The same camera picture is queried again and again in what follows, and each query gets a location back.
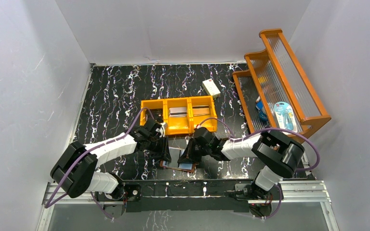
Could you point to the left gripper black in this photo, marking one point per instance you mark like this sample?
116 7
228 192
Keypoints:
161 144

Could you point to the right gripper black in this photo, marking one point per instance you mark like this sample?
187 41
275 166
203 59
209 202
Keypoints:
188 156

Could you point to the brown leather card holder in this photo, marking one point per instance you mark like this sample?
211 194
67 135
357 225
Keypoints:
176 153

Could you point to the black credit card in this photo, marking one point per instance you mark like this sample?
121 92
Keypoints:
157 112

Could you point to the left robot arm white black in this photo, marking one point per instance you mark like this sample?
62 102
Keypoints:
77 168

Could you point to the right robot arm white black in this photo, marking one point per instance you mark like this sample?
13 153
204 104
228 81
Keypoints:
279 153

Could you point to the silver card in middle bin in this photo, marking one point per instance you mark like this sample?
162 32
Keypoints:
175 112

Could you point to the card in right bin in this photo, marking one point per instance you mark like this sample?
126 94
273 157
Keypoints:
201 110

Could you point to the middle orange bin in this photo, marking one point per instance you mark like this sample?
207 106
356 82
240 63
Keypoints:
179 125

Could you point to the orange bin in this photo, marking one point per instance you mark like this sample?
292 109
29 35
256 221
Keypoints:
179 125
199 100
153 104

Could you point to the right orange bin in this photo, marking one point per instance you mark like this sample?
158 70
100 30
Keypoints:
199 100

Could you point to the left orange bin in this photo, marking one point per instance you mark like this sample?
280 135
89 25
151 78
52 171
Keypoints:
153 104

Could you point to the white small box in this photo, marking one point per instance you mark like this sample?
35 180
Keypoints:
211 88

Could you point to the blue packaged item on shelf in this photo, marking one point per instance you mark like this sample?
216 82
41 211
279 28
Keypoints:
285 116

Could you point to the orange wooden shelf rack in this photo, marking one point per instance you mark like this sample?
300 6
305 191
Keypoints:
276 75

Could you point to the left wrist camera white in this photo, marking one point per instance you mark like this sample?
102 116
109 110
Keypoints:
162 129

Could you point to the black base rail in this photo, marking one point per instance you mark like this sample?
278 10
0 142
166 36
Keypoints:
194 195

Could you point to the aluminium frame rail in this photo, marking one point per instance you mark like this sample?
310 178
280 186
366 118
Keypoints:
297 191

